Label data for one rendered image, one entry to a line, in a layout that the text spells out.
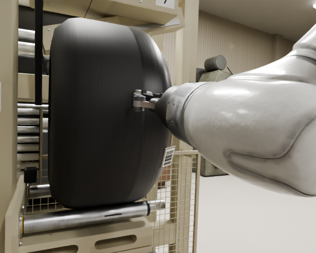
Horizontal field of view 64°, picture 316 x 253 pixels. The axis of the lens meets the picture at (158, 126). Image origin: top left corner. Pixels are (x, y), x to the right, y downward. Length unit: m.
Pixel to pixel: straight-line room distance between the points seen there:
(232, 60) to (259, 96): 6.80
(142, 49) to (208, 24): 5.94
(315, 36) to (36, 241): 0.70
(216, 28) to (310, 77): 6.51
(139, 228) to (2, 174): 0.39
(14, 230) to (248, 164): 0.58
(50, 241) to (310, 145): 0.65
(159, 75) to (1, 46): 0.41
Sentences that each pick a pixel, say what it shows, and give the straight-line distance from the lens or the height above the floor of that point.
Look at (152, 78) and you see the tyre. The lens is 0.63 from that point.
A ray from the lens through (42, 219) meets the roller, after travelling 0.74.
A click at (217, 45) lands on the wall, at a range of 6.69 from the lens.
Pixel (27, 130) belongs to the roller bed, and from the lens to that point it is 1.17.
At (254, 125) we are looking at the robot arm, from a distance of 0.21.
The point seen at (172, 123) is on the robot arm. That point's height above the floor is 1.18.
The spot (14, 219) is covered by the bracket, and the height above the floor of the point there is 0.94.
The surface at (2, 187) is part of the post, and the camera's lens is 0.79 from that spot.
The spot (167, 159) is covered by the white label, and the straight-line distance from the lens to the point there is 0.67.
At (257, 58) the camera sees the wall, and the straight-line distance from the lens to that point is 7.79.
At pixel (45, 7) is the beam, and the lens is 1.30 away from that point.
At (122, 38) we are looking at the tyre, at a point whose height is 1.38.
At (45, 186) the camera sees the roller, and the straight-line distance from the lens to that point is 1.01.
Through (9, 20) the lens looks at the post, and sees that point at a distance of 0.80.
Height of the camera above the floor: 1.19
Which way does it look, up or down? 3 degrees down
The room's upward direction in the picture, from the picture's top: 2 degrees clockwise
